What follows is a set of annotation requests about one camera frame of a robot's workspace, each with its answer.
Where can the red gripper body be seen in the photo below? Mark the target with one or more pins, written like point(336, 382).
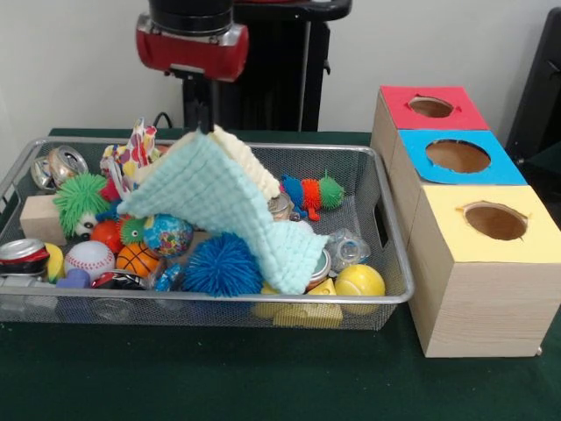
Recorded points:
point(193, 57)

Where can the globe print ball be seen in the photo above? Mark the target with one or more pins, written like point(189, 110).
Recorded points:
point(168, 236)

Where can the blue spiky ball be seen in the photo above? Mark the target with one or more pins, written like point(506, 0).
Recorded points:
point(223, 267)

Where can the cream knitted cloth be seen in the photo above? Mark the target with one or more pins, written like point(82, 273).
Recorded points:
point(245, 158)

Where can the mint knitted cloth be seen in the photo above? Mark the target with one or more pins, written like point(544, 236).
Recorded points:
point(210, 188)

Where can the dark green table cloth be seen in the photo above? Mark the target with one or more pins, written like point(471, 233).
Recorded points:
point(550, 171)
point(219, 377)

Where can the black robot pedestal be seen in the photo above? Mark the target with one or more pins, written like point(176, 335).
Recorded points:
point(285, 66)

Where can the small white baseball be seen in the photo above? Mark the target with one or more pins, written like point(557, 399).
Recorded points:
point(90, 261)

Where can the black upright panel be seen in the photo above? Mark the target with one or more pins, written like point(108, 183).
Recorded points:
point(541, 87)

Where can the silver mesh bin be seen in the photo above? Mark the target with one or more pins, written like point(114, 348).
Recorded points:
point(219, 309)

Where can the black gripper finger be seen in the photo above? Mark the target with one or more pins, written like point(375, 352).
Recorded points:
point(210, 105)
point(190, 101)

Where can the polka dot cloth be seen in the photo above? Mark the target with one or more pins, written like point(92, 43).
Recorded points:
point(140, 149)

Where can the green spiky ball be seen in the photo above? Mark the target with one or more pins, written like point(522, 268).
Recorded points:
point(81, 199)

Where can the wooden box with three holes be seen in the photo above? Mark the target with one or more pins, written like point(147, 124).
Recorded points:
point(482, 307)

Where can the small orange basketball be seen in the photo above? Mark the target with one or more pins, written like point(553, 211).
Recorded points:
point(138, 259)

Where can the small spiky caterpillar toy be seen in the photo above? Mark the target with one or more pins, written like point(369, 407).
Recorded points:
point(311, 193)

